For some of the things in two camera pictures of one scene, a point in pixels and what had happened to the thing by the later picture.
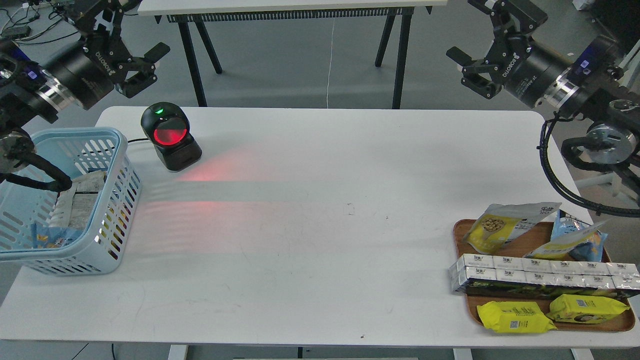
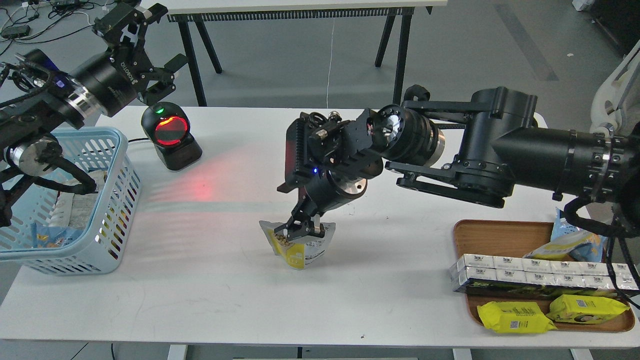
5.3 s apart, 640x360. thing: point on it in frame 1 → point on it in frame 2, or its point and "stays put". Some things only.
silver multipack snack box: (483, 277) stays put
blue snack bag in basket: (51, 237) stays put
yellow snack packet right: (578, 309) stays put
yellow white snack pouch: (499, 223) → (301, 252)
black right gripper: (527, 68) → (327, 188)
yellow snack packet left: (514, 317) stays put
